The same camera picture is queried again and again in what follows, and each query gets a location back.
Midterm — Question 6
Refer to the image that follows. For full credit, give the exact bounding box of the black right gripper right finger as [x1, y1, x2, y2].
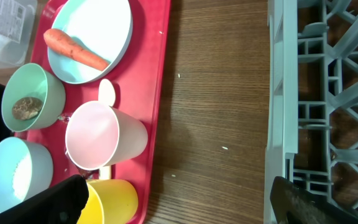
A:
[270, 176, 358, 224]

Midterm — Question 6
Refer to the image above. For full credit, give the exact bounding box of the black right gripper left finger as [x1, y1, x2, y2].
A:
[0, 174, 89, 224]

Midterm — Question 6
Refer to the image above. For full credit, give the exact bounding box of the white rice pile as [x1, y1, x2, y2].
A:
[12, 154, 32, 200]

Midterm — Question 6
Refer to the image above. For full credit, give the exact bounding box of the light blue bowl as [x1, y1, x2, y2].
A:
[0, 137, 53, 213]

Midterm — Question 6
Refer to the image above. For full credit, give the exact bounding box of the brown mushroom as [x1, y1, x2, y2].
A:
[12, 96, 44, 120]

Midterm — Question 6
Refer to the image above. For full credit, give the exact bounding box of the green bowl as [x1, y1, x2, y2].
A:
[1, 63, 66, 132]

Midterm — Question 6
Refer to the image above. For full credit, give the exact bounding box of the grey dishwasher rack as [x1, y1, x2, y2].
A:
[264, 0, 358, 223]

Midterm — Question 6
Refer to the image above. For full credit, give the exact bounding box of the yellow plastic cup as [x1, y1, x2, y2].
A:
[77, 179, 139, 224]

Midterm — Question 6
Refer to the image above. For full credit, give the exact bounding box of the pink plastic cup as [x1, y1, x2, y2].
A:
[65, 101, 149, 170]

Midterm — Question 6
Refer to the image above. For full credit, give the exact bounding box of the white plastic spoon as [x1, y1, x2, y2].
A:
[98, 79, 116, 180]

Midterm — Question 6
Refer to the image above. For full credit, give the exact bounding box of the orange carrot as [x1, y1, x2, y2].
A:
[44, 29, 109, 71]

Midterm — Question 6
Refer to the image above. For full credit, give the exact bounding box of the light blue plate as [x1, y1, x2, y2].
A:
[47, 0, 133, 84]

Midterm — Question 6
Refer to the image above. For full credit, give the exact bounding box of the clear plastic bin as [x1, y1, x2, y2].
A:
[0, 0, 37, 69]

